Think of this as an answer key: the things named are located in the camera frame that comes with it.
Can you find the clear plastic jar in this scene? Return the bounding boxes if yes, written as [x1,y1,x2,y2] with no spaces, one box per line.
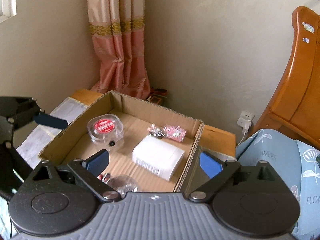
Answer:
[98,173,139,198]

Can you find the pink candy wrapper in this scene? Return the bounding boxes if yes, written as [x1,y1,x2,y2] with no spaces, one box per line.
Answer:
[163,125,186,142]

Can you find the small silver item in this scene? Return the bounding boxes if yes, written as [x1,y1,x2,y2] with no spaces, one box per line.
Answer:
[147,124,166,139]

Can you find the clear round case red label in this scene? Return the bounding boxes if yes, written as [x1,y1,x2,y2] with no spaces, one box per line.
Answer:
[87,114,124,153]

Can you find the white plastic box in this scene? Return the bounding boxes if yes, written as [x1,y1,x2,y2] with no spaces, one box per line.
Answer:
[132,135,185,181]

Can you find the brown cardboard box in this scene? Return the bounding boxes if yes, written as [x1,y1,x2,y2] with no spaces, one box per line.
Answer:
[39,92,204,192]

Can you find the light blue floral pillow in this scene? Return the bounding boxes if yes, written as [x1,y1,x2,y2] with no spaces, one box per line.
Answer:
[235,129,320,239]

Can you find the wooden headboard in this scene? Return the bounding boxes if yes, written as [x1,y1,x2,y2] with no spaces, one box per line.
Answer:
[251,6,319,148]

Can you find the pink beige curtain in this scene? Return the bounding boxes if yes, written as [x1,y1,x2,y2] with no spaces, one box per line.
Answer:
[87,0,151,99]

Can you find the white wall charger plug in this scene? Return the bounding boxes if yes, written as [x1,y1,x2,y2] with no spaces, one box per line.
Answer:
[236,111,254,135]

